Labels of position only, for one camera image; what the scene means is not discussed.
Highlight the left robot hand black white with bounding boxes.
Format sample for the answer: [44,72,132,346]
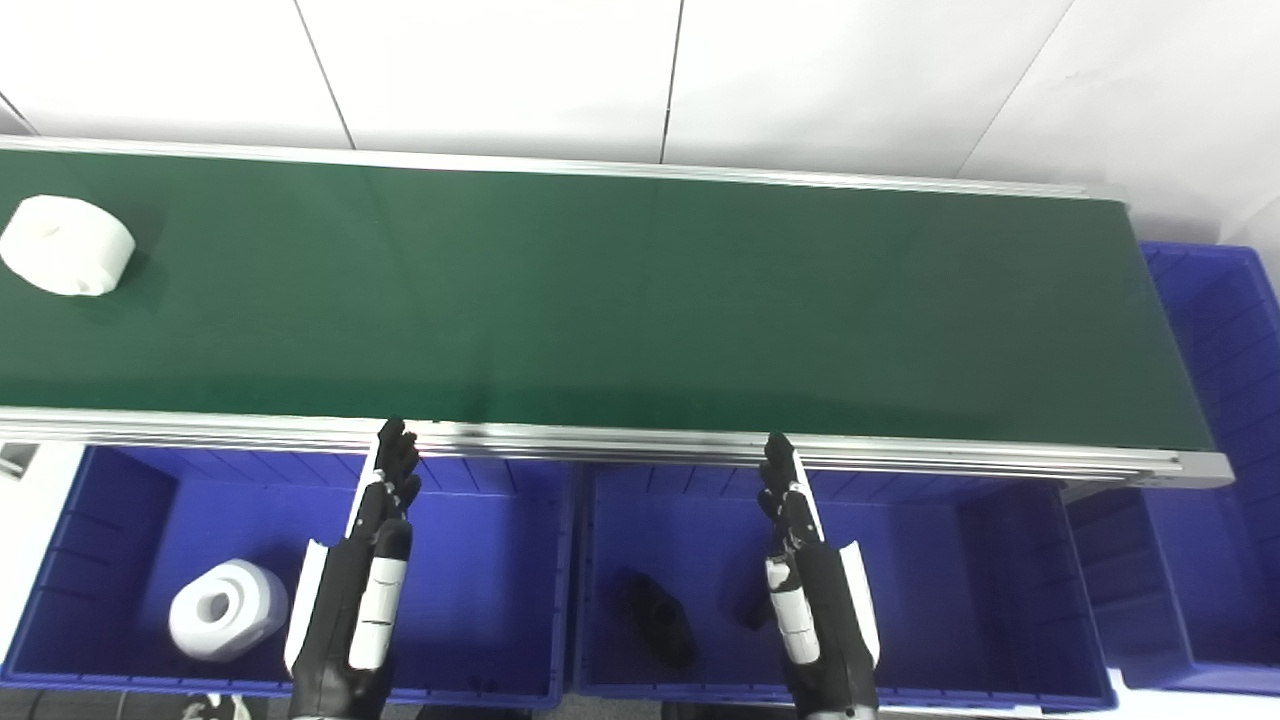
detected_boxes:
[284,417,423,720]

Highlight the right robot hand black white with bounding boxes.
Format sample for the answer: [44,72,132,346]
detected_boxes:
[756,432,882,719]

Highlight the white cylindrical plastic part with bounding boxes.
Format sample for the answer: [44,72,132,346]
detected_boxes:
[168,559,290,663]
[0,195,137,298]

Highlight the blue plastic bin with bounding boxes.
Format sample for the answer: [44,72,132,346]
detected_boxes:
[572,462,1119,714]
[1064,242,1280,697]
[0,445,577,711]

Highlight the black plastic part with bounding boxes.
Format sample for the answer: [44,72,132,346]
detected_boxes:
[625,570,699,669]

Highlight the green conveyor belt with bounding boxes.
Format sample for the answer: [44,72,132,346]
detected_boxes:
[0,135,1237,491]
[0,150,1216,452]

